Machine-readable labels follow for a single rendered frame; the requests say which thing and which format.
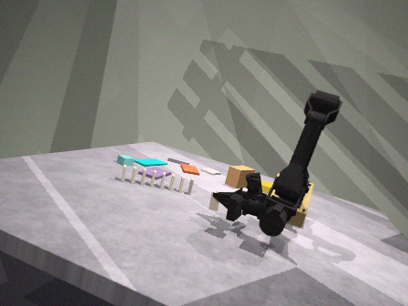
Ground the teal cube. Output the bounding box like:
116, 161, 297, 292
117, 155, 134, 166

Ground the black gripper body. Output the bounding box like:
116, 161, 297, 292
226, 190, 269, 221

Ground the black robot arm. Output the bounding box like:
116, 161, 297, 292
245, 90, 343, 236

